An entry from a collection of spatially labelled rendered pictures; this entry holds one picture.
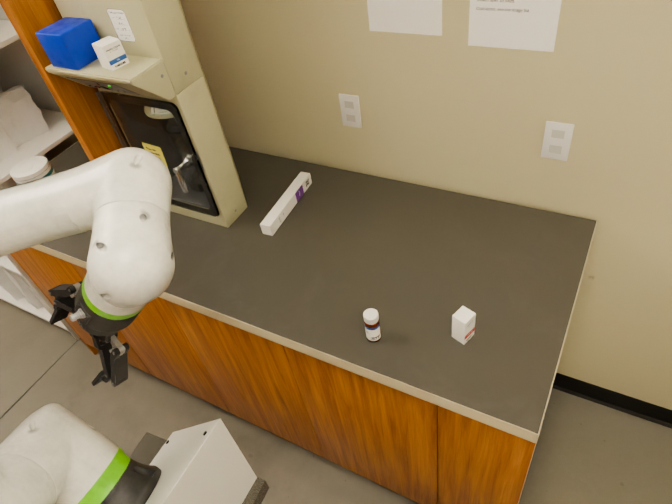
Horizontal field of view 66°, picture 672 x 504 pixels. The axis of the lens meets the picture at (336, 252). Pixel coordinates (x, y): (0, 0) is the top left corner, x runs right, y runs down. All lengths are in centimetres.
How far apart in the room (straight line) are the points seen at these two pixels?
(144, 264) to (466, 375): 80
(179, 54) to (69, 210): 75
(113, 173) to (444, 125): 107
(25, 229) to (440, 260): 102
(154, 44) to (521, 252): 109
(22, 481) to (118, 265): 41
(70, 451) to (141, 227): 47
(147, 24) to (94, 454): 95
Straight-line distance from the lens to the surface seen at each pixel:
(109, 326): 82
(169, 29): 144
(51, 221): 83
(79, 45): 151
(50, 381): 294
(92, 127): 177
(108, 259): 70
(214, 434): 97
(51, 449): 101
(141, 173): 76
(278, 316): 140
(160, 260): 70
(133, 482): 106
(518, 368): 127
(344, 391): 149
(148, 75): 139
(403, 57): 155
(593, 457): 227
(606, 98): 147
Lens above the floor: 200
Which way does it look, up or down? 44 degrees down
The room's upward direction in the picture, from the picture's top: 11 degrees counter-clockwise
